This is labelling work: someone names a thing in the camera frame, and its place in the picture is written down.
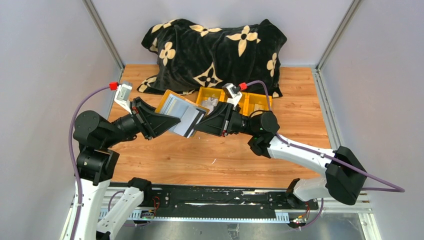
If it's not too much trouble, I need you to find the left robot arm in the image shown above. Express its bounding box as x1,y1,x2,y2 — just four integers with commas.
65,97,180,240

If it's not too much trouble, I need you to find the black floral plush blanket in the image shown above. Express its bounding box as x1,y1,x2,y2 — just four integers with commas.
137,18,287,98

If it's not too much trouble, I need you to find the left yellow plastic bin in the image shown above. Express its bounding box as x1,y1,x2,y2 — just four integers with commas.
196,87,225,114

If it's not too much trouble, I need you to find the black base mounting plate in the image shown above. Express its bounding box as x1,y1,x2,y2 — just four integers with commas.
139,184,319,220

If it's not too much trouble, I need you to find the aluminium frame rail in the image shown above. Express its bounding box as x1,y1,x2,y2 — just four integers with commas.
128,184,373,225

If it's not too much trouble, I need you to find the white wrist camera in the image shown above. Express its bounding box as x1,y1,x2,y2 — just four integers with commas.
114,81,133,113
222,83,243,107

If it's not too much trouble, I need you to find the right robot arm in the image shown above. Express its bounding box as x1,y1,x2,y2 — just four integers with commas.
194,102,367,207

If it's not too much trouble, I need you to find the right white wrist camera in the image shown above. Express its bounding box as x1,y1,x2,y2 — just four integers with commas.
222,83,243,107

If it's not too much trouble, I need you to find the right yellow plastic bin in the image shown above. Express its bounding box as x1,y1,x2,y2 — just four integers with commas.
245,92,270,116

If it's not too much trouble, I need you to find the grey white cards stack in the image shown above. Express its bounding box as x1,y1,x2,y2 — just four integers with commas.
201,97,219,114

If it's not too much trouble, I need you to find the yellow leather card holder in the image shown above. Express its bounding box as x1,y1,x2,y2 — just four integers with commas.
155,89,210,138

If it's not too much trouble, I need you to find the middle yellow plastic bin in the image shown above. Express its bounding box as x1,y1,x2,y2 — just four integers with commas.
224,91,248,116

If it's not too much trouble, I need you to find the yellow plastic bin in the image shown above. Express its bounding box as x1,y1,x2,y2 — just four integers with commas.
196,87,225,114
245,92,270,116
224,91,248,116

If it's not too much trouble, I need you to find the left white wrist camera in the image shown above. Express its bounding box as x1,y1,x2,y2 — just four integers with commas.
114,81,133,113

